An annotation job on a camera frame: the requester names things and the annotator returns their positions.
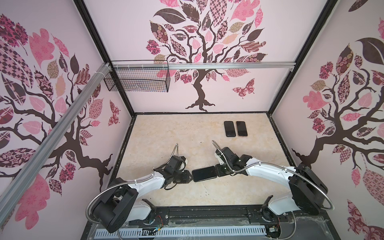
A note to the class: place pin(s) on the aluminium rail left diagonal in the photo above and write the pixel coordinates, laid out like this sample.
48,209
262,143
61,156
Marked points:
23,180

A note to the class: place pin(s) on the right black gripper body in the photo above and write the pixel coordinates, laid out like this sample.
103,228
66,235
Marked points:
223,169

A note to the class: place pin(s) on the black wire basket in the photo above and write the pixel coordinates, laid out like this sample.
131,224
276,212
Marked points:
139,76

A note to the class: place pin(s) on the white slotted cable duct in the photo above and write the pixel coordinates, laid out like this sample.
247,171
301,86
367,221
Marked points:
180,232

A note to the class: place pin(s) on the black phone case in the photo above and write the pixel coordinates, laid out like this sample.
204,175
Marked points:
207,180

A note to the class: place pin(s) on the aluminium rail back horizontal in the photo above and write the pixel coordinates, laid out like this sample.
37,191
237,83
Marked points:
206,66

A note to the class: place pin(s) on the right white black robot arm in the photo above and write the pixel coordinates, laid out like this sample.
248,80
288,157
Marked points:
281,189

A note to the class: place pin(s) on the purple smartphone black screen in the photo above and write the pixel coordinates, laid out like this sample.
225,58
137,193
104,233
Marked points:
240,128

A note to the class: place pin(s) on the black phone case horizontal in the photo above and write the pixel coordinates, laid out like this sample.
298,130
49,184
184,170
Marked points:
204,174

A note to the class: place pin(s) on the right metal flexible conduit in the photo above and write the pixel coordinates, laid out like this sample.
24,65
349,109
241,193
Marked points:
307,192

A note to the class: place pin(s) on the black base frame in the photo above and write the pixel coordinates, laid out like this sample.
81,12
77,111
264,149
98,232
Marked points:
292,226

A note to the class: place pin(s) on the black phone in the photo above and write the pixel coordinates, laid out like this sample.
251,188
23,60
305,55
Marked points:
229,129

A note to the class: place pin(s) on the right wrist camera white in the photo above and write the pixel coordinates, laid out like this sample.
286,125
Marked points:
219,157

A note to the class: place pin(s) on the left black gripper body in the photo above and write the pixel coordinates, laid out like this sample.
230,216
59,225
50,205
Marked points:
182,178

